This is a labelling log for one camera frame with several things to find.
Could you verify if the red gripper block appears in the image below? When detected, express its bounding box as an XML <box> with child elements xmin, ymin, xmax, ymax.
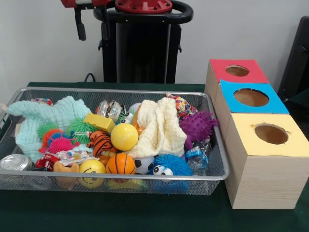
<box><xmin>60</xmin><ymin>0</ymin><xmax>114</xmax><ymax>41</ymax></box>

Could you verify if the orange striped tiger plush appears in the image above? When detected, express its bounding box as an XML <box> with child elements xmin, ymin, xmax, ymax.
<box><xmin>86</xmin><ymin>130</ymin><xmax>118</xmax><ymax>158</ymax></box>

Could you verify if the clear mesh bin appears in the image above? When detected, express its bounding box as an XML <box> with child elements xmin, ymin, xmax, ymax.
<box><xmin>0</xmin><ymin>87</ymin><xmax>230</xmax><ymax>196</ymax></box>

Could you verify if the wooden box with three holes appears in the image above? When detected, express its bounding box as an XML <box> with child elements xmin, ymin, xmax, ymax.
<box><xmin>204</xmin><ymin>58</ymin><xmax>309</xmax><ymax>210</ymax></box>

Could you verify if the mint green muslin cloth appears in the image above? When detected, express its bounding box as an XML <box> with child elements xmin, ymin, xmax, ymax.
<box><xmin>6</xmin><ymin>96</ymin><xmax>92</xmax><ymax>164</ymax></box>

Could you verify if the yellow sponge block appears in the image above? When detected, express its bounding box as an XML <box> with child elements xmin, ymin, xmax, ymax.
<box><xmin>84</xmin><ymin>113</ymin><xmax>116</xmax><ymax>134</ymax></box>

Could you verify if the green puffer ball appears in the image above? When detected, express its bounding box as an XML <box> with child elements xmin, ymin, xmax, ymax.
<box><xmin>65</xmin><ymin>117</ymin><xmax>94</xmax><ymax>141</ymax></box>

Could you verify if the yellow tennis ball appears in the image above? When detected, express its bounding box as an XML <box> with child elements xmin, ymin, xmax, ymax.
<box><xmin>110</xmin><ymin>123</ymin><xmax>140</xmax><ymax>152</ymax></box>

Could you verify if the cream muslin cloth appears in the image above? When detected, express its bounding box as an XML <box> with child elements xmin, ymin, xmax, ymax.
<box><xmin>127</xmin><ymin>97</ymin><xmax>188</xmax><ymax>160</ymax></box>

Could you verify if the orange toy basketball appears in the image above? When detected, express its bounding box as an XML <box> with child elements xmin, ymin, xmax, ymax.
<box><xmin>105</xmin><ymin>153</ymin><xmax>137</xmax><ymax>183</ymax></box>

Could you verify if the yellow smiley ball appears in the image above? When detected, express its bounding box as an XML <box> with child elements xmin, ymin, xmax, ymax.
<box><xmin>79</xmin><ymin>159</ymin><xmax>107</xmax><ymax>188</ymax></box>

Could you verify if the purple spiky ball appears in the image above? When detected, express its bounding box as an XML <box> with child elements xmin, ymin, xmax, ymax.
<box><xmin>179</xmin><ymin>110</ymin><xmax>220</xmax><ymax>150</ymax></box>

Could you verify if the blue fuzzy ball with eyes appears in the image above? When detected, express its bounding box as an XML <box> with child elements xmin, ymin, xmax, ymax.
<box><xmin>148</xmin><ymin>154</ymin><xmax>194</xmax><ymax>193</ymax></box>

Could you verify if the silver drink can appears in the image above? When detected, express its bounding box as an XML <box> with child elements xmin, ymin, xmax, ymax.
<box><xmin>0</xmin><ymin>154</ymin><xmax>34</xmax><ymax>172</ymax></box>

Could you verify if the dark green tablecloth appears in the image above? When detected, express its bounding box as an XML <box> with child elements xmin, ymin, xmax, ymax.
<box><xmin>0</xmin><ymin>82</ymin><xmax>309</xmax><ymax>232</ymax></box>

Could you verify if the black stand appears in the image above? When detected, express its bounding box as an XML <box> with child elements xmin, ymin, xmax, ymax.
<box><xmin>277</xmin><ymin>16</ymin><xmax>309</xmax><ymax>102</ymax></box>

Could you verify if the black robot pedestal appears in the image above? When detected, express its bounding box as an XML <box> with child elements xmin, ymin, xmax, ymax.
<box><xmin>93</xmin><ymin>0</ymin><xmax>194</xmax><ymax>84</ymax></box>

